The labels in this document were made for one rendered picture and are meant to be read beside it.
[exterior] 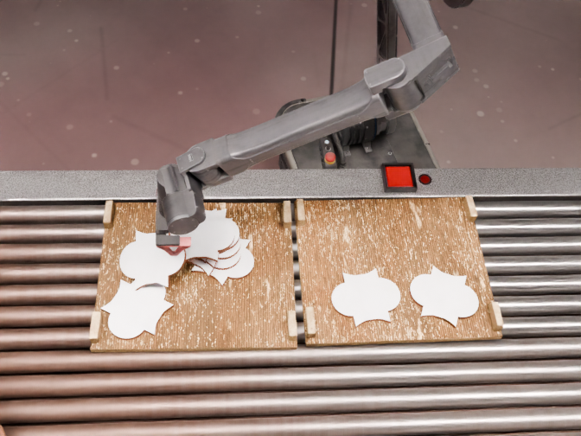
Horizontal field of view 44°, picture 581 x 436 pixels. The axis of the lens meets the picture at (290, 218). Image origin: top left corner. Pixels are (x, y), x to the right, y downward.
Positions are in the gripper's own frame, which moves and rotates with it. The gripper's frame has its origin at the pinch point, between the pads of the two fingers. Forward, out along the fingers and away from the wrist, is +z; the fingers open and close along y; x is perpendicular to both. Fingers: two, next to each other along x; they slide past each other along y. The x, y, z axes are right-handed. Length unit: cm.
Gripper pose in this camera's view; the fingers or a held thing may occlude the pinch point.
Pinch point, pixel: (174, 233)
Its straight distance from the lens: 150.2
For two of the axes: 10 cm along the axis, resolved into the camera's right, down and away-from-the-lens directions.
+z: -1.2, 5.6, 8.2
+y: 0.9, 8.3, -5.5
